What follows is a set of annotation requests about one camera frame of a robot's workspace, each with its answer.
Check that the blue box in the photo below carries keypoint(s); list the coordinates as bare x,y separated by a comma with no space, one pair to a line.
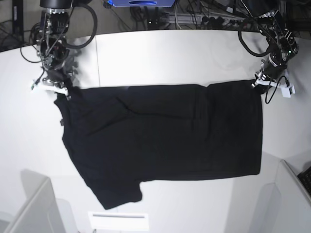
132,3

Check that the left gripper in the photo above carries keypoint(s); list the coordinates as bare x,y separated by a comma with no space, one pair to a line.
270,71

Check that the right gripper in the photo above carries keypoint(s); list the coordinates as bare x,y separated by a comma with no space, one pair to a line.
67,74

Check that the white partition panel right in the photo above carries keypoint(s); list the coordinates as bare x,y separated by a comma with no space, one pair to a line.
283,206

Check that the white partition panel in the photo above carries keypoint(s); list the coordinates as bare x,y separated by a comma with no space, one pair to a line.
39,213
283,206

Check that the white partition panel left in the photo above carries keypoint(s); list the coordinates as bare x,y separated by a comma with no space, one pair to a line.
39,213

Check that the black keyboard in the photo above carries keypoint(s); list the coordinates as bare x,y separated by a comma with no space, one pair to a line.
305,179

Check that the black T-shirt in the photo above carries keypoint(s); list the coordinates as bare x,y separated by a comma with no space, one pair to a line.
119,137

